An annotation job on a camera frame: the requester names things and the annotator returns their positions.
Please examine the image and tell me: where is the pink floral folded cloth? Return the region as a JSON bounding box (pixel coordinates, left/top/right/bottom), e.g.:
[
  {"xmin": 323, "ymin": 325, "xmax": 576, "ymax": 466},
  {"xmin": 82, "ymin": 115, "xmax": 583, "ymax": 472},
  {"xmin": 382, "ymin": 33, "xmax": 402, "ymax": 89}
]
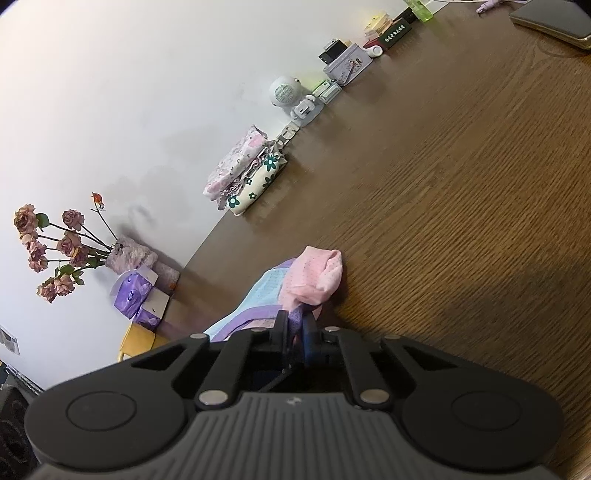
[{"xmin": 203, "ymin": 124, "xmax": 271, "ymax": 201}]

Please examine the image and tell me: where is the black loudspeaker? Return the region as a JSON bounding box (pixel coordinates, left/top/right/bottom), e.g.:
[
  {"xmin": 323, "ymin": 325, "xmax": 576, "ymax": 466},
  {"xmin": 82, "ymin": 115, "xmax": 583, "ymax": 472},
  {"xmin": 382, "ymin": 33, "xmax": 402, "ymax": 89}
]
[{"xmin": 0, "ymin": 360, "xmax": 44, "ymax": 480}]

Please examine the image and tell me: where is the lilac textured vase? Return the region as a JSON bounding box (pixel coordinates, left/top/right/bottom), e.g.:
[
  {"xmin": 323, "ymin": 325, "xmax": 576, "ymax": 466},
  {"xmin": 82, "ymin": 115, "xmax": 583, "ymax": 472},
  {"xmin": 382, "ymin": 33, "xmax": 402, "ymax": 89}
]
[{"xmin": 105, "ymin": 235, "xmax": 181, "ymax": 289}]

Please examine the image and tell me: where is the dried rose bouquet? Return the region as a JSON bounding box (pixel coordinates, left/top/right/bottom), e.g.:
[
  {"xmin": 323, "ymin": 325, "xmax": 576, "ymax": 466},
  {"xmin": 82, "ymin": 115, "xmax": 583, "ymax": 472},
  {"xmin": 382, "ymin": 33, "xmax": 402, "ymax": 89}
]
[{"xmin": 13, "ymin": 191, "xmax": 121, "ymax": 304}]

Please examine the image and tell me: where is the grey tablet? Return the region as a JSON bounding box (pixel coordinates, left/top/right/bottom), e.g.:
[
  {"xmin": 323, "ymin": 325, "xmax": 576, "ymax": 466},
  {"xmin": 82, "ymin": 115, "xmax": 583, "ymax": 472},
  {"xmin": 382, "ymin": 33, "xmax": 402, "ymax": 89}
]
[{"xmin": 508, "ymin": 0, "xmax": 591, "ymax": 51}]

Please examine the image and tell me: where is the clear green bottle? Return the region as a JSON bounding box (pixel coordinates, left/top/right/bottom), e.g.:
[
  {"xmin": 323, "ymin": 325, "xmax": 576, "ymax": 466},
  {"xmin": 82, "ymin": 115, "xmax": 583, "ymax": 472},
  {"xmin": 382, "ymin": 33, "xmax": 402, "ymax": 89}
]
[{"xmin": 404, "ymin": 0, "xmax": 435, "ymax": 23}]

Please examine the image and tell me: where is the white and green small box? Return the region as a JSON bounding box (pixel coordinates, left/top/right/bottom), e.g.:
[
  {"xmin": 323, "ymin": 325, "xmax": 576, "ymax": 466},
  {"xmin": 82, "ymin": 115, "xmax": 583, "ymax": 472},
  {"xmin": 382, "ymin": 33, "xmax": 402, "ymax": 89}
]
[{"xmin": 314, "ymin": 78, "xmax": 343, "ymax": 103}]

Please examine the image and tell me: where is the cream green-flowered folded cloth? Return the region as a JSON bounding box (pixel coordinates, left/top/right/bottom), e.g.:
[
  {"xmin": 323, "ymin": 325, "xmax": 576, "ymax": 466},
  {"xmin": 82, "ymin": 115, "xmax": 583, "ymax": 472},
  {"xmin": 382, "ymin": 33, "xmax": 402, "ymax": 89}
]
[{"xmin": 226, "ymin": 141, "xmax": 289, "ymax": 217}]

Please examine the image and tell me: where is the lilac tin box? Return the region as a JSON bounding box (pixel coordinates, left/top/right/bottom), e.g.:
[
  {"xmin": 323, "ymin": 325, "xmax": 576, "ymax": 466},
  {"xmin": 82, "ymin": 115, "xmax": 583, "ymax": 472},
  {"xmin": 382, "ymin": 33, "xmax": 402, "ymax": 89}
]
[{"xmin": 322, "ymin": 44, "xmax": 374, "ymax": 88}]

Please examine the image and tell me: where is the small black box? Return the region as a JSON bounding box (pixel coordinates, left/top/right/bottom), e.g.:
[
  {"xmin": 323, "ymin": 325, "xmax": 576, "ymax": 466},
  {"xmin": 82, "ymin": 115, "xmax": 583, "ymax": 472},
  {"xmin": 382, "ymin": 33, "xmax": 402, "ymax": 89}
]
[{"xmin": 318, "ymin": 39, "xmax": 349, "ymax": 63}]

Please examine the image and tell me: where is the purple tissue pack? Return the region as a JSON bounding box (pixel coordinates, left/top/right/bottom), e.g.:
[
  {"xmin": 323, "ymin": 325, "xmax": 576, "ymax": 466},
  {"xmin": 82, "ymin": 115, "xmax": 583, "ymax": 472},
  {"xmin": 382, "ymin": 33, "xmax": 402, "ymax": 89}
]
[
  {"xmin": 110, "ymin": 268, "xmax": 158, "ymax": 319},
  {"xmin": 134, "ymin": 290, "xmax": 171, "ymax": 330}
]

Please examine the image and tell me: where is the white robot-shaped speaker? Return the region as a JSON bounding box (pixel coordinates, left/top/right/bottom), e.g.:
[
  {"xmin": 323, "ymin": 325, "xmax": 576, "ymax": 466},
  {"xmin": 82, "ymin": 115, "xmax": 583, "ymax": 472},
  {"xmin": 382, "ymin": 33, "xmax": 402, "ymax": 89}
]
[{"xmin": 269, "ymin": 75, "xmax": 322, "ymax": 127}]

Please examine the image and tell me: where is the black box with white print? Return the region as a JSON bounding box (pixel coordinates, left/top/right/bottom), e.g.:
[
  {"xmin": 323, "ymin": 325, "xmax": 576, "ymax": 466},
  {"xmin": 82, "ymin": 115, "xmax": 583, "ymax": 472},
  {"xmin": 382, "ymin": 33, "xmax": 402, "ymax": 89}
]
[{"xmin": 382, "ymin": 21, "xmax": 413, "ymax": 45}]

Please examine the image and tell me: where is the yellow and red box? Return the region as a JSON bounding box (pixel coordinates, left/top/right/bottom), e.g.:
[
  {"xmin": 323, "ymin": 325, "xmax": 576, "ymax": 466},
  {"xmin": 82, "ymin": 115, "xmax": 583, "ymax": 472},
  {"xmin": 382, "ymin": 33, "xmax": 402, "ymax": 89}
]
[{"xmin": 364, "ymin": 13, "xmax": 393, "ymax": 38}]

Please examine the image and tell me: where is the yellow mug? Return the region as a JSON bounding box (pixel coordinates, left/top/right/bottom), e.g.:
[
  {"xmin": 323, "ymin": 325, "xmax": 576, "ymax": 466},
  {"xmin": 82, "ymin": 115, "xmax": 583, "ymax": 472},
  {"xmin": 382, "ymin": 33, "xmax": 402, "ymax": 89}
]
[{"xmin": 117, "ymin": 323, "xmax": 169, "ymax": 363}]

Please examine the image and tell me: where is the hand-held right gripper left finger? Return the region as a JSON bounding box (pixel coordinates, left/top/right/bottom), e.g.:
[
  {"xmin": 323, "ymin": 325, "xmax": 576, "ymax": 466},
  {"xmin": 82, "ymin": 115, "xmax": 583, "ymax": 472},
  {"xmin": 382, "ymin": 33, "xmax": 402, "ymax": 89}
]
[{"xmin": 131, "ymin": 310, "xmax": 289, "ymax": 411}]

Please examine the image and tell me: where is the pink and blue mesh shirt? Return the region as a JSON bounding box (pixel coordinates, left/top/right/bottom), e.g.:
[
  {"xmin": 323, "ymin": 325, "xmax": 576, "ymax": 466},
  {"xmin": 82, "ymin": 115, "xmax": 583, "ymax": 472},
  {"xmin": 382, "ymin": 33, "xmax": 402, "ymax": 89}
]
[{"xmin": 203, "ymin": 246, "xmax": 345, "ymax": 352}]

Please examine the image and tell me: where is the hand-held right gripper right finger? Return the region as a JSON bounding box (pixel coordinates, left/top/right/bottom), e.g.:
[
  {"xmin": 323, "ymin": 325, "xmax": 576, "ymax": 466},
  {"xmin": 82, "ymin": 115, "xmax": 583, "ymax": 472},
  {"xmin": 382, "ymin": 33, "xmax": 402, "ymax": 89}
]
[{"xmin": 302, "ymin": 314, "xmax": 455, "ymax": 411}]

